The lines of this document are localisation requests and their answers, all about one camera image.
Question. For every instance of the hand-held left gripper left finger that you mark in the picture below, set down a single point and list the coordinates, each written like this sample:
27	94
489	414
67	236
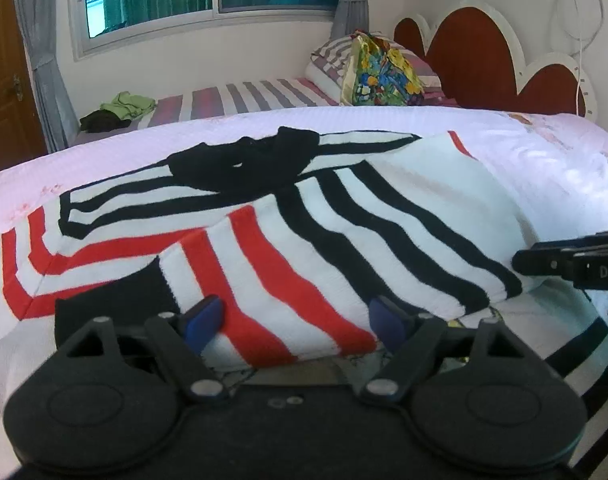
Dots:
204	319

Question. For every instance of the pink floral blanket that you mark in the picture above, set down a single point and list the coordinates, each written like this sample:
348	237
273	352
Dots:
134	145

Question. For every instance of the striped bed sheet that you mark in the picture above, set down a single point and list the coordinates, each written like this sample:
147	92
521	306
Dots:
234	97

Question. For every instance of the colourful printed bag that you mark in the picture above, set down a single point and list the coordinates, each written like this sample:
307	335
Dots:
381	77

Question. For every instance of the striped pillow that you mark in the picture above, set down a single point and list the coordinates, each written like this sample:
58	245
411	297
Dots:
331	55

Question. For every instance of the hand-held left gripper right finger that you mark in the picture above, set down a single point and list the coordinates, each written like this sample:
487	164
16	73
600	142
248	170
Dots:
387	322

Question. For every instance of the dark cloth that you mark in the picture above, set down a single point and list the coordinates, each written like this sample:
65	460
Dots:
101	122

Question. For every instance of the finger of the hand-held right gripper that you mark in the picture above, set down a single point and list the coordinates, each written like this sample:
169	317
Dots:
543	260
601	239

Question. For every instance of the striped knit sweater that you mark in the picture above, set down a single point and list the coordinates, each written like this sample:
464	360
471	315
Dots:
334	230

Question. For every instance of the red scalloped headboard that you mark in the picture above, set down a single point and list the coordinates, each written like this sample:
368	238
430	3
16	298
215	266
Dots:
473	50

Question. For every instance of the brown wooden door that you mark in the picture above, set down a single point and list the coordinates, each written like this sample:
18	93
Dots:
4	60

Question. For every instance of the grey curtain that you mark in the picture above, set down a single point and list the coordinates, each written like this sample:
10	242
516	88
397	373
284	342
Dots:
46	60
351	0

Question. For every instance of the green cloth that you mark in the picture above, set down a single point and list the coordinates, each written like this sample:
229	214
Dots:
129	104

